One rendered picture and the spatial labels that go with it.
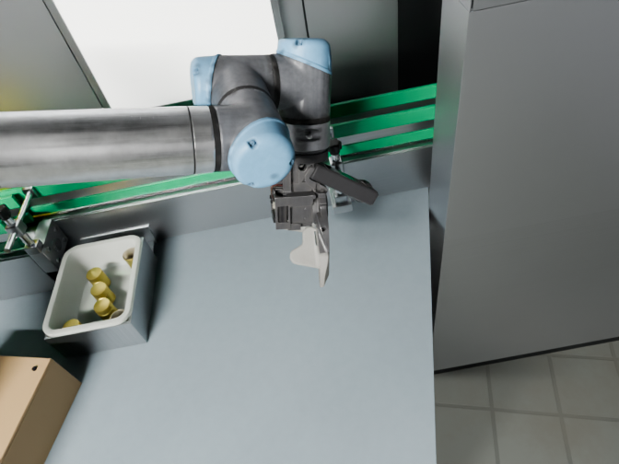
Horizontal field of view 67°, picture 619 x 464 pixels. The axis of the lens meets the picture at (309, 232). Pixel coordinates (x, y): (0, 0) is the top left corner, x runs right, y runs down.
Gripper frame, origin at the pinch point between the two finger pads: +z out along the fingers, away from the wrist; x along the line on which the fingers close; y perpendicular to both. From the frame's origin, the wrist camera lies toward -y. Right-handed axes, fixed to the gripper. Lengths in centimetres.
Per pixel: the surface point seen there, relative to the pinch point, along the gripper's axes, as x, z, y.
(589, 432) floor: -18, 74, -87
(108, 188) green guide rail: -34, -4, 40
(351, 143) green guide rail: -28.4, -13.6, -13.0
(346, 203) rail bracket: -19.1, -3.2, -9.9
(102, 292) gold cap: -20.6, 13.5, 40.8
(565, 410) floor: -25, 72, -84
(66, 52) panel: -40, -32, 44
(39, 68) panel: -42, -28, 51
